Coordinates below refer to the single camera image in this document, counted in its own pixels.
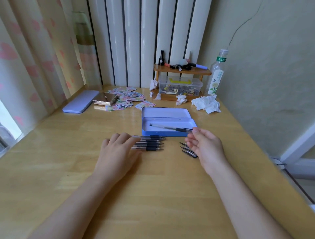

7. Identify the small wooden shelf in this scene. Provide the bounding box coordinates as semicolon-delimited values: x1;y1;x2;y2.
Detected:
152;64;212;101

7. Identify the person's left hand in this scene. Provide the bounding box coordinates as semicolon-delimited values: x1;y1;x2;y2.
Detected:
94;133;144;184

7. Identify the shiny gold metal box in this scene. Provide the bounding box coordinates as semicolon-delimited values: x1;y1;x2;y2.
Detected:
92;92;119;107

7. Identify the person's left forearm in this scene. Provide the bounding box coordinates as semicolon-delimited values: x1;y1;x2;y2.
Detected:
27;170;128;239

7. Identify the clear plastic storage box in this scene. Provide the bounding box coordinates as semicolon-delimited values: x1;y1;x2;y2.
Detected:
158;75;204;97

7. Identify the white door frame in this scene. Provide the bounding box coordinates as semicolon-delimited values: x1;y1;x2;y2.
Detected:
280;123;315;181

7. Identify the white column radiator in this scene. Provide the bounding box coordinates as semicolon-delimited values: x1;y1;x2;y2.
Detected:
87;0;212;88

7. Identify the pile of colourful paper cards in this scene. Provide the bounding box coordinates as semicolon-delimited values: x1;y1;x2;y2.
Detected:
105;86;156;112

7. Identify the closed lilac pencil case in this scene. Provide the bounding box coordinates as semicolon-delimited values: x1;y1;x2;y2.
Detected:
62;90;100;114

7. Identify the clear plastic bottle white label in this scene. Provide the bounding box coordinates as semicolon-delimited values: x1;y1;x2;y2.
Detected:
204;49;229;96

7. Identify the person's right hand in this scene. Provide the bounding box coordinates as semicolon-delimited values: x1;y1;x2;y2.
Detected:
184;127;230;177

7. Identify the person's right forearm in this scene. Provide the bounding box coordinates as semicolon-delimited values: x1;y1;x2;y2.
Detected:
206;161;294;239

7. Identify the open blue tin pencil case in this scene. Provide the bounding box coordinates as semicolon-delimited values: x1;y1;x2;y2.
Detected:
141;107;197;137

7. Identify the large crumpled white tissue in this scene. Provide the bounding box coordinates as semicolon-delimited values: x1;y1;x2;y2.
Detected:
191;95;222;115

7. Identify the cream curtain with pink hearts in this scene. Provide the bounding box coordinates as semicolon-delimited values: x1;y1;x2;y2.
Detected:
0;0;87;158

